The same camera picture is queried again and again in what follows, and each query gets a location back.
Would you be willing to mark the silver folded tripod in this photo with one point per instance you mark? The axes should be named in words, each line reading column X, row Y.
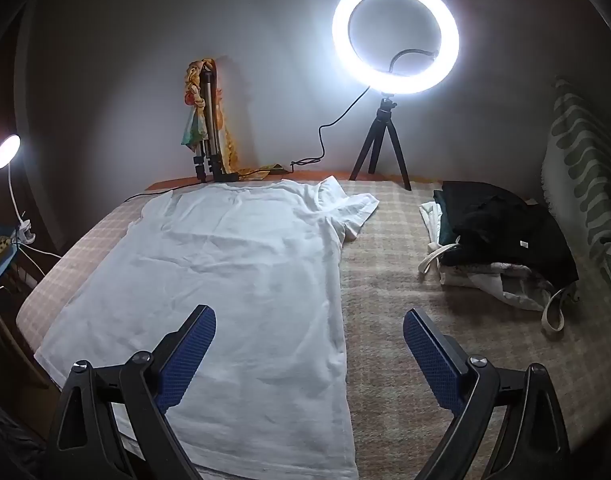
column 209, row 110

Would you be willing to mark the white clip desk lamp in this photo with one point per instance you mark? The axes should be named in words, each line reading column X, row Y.
column 6, row 152

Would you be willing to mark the black folded garment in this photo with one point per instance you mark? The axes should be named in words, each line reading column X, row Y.
column 500, row 230

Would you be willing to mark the white t-shirt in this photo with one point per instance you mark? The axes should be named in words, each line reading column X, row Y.
column 235, row 260

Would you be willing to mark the colourful patterned scarf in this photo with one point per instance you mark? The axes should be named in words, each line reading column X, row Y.
column 195, row 130

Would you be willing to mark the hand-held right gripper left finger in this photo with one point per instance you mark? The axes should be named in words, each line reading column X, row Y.
column 185, row 355

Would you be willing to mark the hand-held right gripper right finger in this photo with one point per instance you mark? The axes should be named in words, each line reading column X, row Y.
column 431, row 355

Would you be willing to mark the green patterned white blanket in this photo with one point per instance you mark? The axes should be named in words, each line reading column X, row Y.
column 580, row 160

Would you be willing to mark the beige checked blanket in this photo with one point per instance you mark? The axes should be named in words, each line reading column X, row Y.
column 410, row 260

